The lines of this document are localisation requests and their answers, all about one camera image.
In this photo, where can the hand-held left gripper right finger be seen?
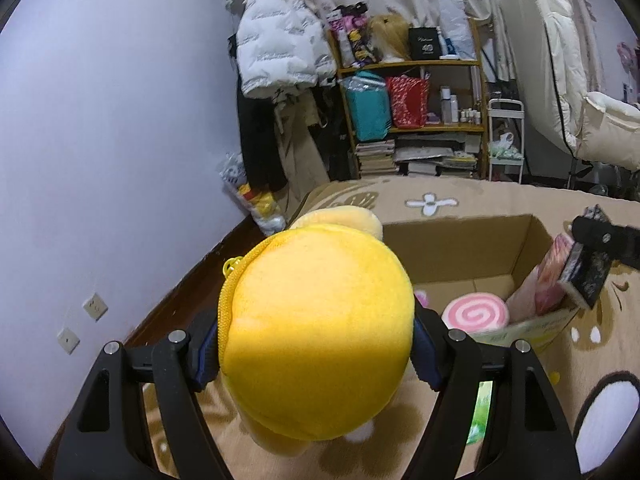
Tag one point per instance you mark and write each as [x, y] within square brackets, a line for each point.
[425, 355]

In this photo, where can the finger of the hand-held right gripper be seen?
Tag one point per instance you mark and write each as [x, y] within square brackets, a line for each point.
[607, 239]

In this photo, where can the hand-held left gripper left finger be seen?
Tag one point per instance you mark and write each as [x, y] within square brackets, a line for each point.
[206, 355]

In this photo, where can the small black box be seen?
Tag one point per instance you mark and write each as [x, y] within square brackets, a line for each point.
[585, 275]

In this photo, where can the pink plush toy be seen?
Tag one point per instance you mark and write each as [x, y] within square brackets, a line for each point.
[421, 297]

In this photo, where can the pink roll cushion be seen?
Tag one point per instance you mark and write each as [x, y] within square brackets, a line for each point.
[475, 312]

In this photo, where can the pink packet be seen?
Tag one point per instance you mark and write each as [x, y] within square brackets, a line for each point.
[545, 280]

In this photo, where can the cardboard box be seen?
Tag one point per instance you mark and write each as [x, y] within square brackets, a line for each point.
[460, 255]

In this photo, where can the yellow plush toy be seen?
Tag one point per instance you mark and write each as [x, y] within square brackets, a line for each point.
[310, 325]

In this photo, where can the green tissue pack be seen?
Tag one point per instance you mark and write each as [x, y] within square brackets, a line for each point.
[481, 410]

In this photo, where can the white metal cart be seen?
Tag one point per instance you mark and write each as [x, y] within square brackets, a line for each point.
[520, 140]

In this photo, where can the green white plastic bag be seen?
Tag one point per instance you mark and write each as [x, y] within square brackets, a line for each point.
[501, 146]

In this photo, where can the plastic bag of packets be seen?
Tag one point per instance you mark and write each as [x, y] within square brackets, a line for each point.
[255, 205]

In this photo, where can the white folded mattress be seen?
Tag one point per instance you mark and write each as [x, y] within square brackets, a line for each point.
[560, 60]

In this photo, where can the pink desk fan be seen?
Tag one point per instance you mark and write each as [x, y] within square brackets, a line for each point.
[626, 52]

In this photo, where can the stack of papers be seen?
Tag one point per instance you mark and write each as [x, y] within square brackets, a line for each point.
[435, 157]

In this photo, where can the wooden shelf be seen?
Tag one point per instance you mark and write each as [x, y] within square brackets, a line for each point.
[477, 90]

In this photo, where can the stack of books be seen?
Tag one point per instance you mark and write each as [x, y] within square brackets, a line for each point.
[375, 157]

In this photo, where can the row of cosmetic bottles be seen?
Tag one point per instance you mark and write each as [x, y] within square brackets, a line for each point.
[450, 107]

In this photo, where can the black hanging garment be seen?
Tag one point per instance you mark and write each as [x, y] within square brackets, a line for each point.
[257, 145]

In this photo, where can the beige hanging garment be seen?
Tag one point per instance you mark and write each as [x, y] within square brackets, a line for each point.
[305, 150]

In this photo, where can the red patterned bag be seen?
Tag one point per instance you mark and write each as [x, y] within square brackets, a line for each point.
[407, 102]

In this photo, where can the teal bag in plastic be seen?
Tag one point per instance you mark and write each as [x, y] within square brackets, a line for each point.
[367, 107]

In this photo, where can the black gift box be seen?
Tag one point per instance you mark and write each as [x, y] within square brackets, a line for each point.
[425, 44]

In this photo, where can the blonde wig head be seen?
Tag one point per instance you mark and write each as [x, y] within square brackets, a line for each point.
[390, 35]

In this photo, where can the white puffer jacket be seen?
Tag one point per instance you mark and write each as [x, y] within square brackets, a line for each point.
[280, 35]

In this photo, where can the black pink printed bag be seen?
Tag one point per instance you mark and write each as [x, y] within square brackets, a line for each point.
[350, 35]

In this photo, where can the white wall socket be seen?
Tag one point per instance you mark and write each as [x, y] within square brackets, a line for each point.
[95, 306]
[67, 341]

